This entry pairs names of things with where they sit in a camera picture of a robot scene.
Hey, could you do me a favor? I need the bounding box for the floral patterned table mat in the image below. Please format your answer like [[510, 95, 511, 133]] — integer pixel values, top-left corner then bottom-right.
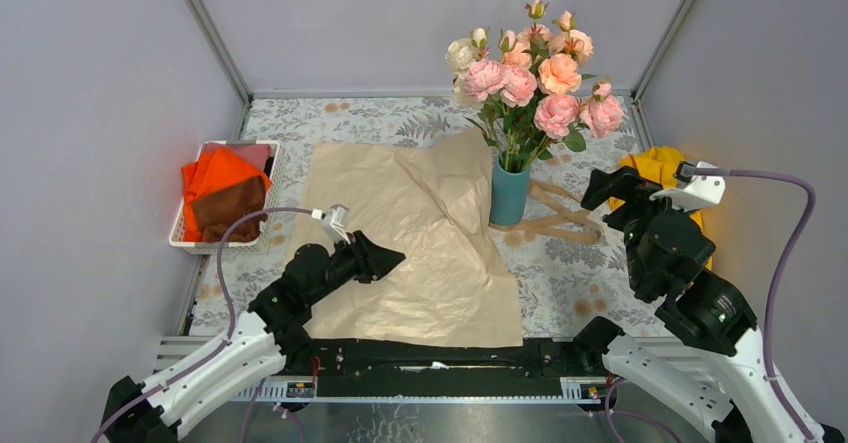
[[181, 97, 665, 337]]

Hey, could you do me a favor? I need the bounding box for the peach kraft wrapping paper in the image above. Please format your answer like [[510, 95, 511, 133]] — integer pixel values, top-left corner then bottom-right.
[[302, 130, 523, 348]]

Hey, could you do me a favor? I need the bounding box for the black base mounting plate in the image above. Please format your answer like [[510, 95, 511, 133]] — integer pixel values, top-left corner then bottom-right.
[[260, 338, 615, 404]]

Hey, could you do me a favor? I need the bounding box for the teal cylindrical vase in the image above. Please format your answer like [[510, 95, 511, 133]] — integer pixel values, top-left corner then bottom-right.
[[489, 157, 530, 227]]

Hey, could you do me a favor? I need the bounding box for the orange cloth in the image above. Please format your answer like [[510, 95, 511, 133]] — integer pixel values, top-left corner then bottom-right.
[[182, 148, 272, 242]]

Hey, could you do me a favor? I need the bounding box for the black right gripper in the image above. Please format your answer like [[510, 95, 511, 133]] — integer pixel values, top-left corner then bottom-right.
[[577, 162, 695, 290]]

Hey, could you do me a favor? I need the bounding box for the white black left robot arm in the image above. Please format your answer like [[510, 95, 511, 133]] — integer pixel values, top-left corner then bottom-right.
[[93, 231, 406, 442]]

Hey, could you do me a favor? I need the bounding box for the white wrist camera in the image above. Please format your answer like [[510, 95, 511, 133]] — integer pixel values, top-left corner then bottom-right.
[[310, 204, 351, 244], [649, 161, 726, 213]]

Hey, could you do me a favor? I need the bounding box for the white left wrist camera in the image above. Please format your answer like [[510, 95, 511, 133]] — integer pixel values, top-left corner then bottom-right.
[[310, 204, 351, 244]]

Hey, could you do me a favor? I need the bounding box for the pink bud rose stem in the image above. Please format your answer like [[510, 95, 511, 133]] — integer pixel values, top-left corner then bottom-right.
[[538, 11, 594, 95]]

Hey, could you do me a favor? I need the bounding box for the cream rose stem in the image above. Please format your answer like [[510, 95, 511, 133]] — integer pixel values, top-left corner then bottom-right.
[[445, 27, 502, 110]]

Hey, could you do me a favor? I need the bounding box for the brown paper ribbon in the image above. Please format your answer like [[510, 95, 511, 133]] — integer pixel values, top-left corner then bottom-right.
[[489, 178, 603, 244]]

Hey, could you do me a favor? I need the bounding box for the large pink rose stem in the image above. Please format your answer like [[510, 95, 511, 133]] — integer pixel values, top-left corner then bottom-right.
[[526, 77, 624, 166]]

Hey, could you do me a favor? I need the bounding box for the yellow crumpled cloth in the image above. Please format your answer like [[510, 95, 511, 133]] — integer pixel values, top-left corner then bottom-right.
[[608, 146, 714, 270]]

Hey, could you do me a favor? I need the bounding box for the peach rose stem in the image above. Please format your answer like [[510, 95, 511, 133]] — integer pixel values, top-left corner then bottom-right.
[[498, 0, 550, 69]]

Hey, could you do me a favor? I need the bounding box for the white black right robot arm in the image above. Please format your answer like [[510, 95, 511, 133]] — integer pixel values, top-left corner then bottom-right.
[[573, 162, 843, 442]]

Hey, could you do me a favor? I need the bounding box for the white plastic basket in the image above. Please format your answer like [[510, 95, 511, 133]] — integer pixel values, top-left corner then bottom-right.
[[168, 139, 284, 255]]

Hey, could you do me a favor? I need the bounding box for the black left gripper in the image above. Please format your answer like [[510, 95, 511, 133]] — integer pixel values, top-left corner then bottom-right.
[[307, 232, 407, 309]]

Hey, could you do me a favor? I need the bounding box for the aluminium frame rail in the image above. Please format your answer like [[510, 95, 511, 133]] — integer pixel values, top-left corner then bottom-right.
[[184, 0, 253, 106]]

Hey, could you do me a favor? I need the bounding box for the brown cloth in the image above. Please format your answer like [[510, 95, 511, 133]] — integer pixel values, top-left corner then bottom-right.
[[191, 175, 266, 243]]

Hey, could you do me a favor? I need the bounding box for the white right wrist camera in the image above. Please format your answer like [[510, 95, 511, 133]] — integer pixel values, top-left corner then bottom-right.
[[649, 161, 726, 213]]

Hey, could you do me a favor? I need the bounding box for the pink cloth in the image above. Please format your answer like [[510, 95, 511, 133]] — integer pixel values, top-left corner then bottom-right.
[[200, 142, 274, 173]]

